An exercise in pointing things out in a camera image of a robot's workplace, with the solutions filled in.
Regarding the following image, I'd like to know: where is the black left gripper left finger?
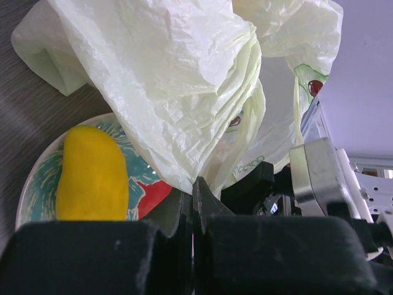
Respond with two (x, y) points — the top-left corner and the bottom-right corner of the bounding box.
(1, 190), (192, 294)

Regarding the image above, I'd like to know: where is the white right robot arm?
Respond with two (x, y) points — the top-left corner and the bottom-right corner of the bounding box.
(220, 138), (392, 261)

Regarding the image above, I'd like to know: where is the yellow lemon mango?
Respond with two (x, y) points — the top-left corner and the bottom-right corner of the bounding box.
(55, 125), (129, 221)

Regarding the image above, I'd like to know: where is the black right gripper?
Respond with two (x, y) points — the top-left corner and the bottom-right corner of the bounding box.
(220, 138), (362, 219)

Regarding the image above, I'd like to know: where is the light green plastic bag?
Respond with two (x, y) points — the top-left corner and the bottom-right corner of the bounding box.
(11, 1), (343, 194)

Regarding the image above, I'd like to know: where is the red patterned plate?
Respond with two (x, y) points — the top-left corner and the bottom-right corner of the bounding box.
(15, 113), (172, 229)

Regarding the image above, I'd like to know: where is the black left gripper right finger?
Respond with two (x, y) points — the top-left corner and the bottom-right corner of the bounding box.
(192, 177), (376, 294)

